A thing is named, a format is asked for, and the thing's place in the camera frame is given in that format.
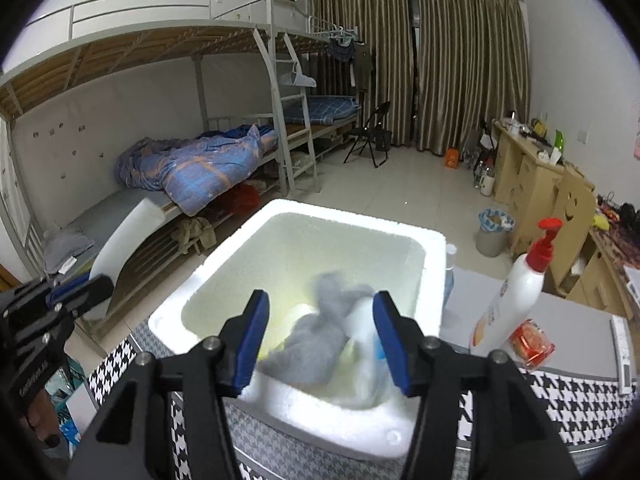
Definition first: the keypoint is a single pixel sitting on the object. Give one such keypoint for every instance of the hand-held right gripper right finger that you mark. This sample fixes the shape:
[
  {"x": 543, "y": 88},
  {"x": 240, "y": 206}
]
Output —
[{"x": 387, "y": 340}]

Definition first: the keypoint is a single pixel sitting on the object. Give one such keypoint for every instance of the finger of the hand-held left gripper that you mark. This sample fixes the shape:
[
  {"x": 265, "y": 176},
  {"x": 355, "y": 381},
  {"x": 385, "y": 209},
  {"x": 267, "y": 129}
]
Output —
[{"x": 85, "y": 291}]

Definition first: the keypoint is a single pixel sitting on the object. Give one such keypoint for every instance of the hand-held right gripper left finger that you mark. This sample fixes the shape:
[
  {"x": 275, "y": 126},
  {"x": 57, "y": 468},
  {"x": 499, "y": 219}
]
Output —
[{"x": 252, "y": 340}]

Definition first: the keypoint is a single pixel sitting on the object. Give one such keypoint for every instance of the white foam box lid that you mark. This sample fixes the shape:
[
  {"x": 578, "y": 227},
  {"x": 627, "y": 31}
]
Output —
[{"x": 130, "y": 245}]

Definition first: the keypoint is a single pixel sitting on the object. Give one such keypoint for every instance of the grey towel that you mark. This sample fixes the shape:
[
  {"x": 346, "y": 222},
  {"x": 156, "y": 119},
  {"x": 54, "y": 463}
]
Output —
[{"x": 320, "y": 340}]

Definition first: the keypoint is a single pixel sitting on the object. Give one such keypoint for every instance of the white foam box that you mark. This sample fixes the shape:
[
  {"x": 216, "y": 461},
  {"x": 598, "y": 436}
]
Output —
[{"x": 325, "y": 240}]

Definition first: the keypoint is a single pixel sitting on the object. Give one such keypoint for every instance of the person's left hand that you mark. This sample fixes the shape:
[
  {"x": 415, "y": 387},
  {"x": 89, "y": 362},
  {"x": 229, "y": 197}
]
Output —
[{"x": 44, "y": 417}]

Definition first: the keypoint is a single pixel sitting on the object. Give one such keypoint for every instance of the grey pillow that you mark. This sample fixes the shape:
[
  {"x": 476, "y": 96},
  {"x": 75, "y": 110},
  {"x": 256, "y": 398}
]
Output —
[{"x": 67, "y": 249}]

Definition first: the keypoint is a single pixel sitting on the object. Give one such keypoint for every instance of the blue patterned package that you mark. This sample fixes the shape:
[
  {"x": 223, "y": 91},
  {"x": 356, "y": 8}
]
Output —
[{"x": 67, "y": 400}]

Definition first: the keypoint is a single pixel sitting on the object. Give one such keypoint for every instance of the grey mattress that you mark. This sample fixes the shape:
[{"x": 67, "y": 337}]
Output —
[{"x": 105, "y": 215}]

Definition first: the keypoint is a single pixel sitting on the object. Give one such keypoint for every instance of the clear plastic bottle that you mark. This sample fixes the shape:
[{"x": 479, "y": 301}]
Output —
[{"x": 450, "y": 275}]

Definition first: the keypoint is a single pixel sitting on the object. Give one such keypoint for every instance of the beige clothes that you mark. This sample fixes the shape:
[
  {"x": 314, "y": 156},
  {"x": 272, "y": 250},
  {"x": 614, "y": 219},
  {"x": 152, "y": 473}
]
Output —
[{"x": 192, "y": 235}]

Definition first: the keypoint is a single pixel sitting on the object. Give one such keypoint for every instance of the white lotion bottle red pump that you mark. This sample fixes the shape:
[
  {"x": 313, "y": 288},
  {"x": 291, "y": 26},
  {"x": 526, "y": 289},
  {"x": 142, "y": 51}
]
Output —
[{"x": 505, "y": 300}]

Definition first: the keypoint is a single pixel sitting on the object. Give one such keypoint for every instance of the red bag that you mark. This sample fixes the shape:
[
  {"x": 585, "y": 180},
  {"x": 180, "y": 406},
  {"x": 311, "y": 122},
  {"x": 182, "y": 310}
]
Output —
[{"x": 245, "y": 199}]

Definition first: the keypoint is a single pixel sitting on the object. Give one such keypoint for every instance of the red snack packet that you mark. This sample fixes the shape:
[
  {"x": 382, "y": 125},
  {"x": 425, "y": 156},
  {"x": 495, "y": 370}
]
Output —
[{"x": 532, "y": 346}]

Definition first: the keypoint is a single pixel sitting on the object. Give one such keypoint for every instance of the grey trash bin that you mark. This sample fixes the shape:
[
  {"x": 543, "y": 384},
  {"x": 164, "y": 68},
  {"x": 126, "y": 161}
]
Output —
[{"x": 495, "y": 235}]

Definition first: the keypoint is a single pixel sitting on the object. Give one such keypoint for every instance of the blue plaid quilt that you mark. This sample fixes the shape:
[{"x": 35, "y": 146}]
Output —
[{"x": 200, "y": 165}]

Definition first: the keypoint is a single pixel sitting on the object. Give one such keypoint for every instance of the white jug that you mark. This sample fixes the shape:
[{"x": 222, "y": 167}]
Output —
[{"x": 487, "y": 185}]

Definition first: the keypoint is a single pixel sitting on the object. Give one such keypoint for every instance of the orange bag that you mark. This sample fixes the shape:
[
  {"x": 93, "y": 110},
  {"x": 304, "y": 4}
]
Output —
[{"x": 452, "y": 158}]

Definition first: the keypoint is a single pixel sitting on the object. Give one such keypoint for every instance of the houndstooth tablecloth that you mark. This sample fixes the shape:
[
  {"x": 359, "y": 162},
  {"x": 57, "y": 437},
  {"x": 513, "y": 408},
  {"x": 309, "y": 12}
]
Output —
[{"x": 575, "y": 405}]

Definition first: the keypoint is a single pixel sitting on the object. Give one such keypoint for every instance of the black folding chair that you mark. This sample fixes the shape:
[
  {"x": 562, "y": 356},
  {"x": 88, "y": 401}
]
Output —
[{"x": 370, "y": 135}]

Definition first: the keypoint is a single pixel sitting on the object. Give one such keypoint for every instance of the wooden desk with drawers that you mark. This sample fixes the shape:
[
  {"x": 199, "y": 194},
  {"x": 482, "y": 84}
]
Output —
[{"x": 525, "y": 170}]

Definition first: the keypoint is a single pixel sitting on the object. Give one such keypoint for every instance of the white bunk ladder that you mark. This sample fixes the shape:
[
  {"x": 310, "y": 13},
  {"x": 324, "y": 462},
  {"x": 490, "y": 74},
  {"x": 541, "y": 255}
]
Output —
[{"x": 292, "y": 125}]

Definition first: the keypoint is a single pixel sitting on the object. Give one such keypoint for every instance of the wooden smiley chair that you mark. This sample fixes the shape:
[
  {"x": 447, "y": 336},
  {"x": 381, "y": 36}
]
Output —
[{"x": 575, "y": 205}]

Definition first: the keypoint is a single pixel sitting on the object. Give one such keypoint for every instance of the white remote control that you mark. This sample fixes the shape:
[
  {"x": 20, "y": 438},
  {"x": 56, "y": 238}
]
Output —
[{"x": 624, "y": 355}]

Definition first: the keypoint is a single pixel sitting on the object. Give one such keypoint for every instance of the blue bed sheet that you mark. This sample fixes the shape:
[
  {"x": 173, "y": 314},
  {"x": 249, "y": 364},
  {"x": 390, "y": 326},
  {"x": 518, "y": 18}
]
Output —
[{"x": 330, "y": 109}]

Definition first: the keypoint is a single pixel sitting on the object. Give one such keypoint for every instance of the large white metal bunk bed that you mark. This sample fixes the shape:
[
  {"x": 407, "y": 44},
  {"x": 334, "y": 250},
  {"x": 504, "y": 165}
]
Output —
[{"x": 125, "y": 55}]

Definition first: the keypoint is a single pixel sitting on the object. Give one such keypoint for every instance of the cluttered desk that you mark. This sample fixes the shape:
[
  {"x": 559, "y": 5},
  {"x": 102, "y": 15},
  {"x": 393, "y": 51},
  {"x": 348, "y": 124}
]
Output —
[{"x": 617, "y": 250}]

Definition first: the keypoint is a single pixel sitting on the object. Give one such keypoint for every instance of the white plastic hanger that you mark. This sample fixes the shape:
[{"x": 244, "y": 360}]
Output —
[{"x": 297, "y": 79}]

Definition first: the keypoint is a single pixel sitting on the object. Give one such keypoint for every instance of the brown curtain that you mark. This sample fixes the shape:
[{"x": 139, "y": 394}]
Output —
[
  {"x": 472, "y": 65},
  {"x": 360, "y": 65}
]

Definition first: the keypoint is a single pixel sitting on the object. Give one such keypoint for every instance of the dark hanging clothes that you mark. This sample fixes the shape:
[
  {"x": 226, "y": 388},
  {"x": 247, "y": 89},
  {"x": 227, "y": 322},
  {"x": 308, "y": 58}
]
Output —
[{"x": 357, "y": 62}]

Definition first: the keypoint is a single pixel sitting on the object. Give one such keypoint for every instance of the pink wall poster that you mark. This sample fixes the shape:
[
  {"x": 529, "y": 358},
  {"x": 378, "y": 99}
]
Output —
[{"x": 637, "y": 137}]

